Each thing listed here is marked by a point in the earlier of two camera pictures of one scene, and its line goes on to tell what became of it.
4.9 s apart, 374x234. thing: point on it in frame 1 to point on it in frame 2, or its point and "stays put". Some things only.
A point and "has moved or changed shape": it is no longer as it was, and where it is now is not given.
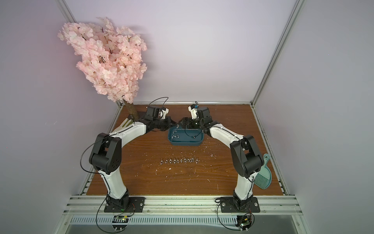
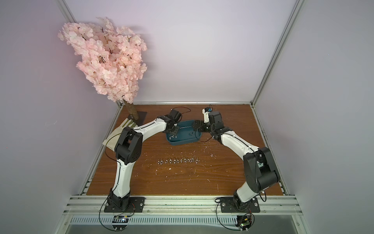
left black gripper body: x=163 y=124 to x=175 y=129
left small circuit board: x=120 y=219 stays put
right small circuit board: x=244 y=222 stays put
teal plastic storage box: x=178 y=136 has moved or changed shape
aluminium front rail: x=181 y=205 stays put
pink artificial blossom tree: x=111 y=59 stays put
